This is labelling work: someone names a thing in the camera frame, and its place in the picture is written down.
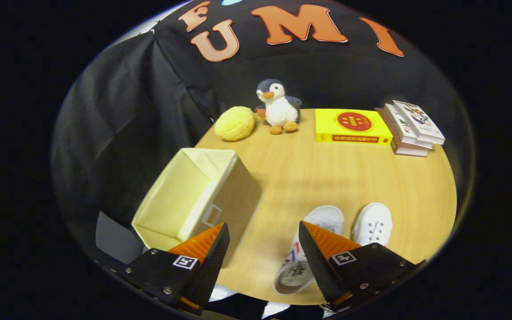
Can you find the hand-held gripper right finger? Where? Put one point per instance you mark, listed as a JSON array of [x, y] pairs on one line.
[[318, 266]]

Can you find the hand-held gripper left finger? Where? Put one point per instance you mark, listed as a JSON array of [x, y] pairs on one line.
[[214, 266]]

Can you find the white canvas shoe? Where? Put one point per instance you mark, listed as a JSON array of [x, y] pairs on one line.
[[294, 273], [371, 224]]

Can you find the beige fabric storage box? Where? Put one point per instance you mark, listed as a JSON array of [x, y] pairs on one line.
[[171, 200]]

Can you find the yellow round bun plush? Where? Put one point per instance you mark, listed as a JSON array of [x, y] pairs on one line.
[[234, 124]]

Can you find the yellow book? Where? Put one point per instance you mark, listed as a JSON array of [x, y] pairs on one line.
[[354, 126]]

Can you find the brown cover book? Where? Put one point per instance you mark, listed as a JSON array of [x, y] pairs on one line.
[[409, 152]]

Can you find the penguin plush toy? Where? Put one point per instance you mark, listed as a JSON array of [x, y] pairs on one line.
[[280, 111]]

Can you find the white floral book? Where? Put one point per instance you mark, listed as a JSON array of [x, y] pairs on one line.
[[418, 120], [402, 126]]

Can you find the black backdrop cloth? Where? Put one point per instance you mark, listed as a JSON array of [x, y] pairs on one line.
[[127, 111]]

